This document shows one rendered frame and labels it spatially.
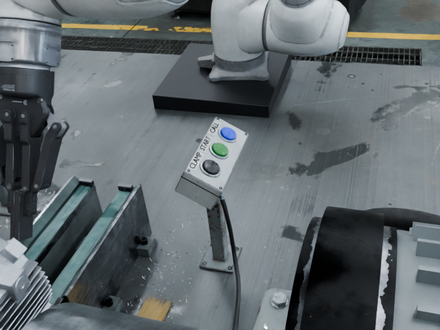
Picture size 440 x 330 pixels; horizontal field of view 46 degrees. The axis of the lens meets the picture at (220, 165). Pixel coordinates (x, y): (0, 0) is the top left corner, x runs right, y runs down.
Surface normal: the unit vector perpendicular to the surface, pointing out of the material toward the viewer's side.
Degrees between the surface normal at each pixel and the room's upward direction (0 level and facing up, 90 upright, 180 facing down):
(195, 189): 90
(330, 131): 0
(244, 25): 88
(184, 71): 3
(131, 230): 90
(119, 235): 90
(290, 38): 115
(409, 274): 4
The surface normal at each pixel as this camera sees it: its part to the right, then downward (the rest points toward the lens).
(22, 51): 0.24, 0.14
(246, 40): -0.25, 0.72
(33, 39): 0.54, 0.15
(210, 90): -0.07, -0.78
